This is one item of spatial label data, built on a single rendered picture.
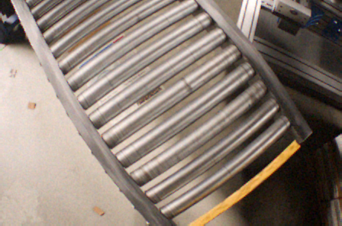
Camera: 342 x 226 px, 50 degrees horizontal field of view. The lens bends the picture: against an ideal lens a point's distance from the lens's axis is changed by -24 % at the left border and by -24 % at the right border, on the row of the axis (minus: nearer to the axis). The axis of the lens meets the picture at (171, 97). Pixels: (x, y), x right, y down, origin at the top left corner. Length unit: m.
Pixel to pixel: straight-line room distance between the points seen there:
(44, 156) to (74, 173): 0.18
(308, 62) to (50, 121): 1.28
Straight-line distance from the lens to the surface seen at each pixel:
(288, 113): 1.26
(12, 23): 2.22
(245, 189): 1.17
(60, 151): 2.04
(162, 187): 1.17
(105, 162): 1.18
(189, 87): 1.23
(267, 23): 2.03
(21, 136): 2.11
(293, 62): 1.97
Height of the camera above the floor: 1.97
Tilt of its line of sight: 74 degrees down
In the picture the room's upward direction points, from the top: 8 degrees clockwise
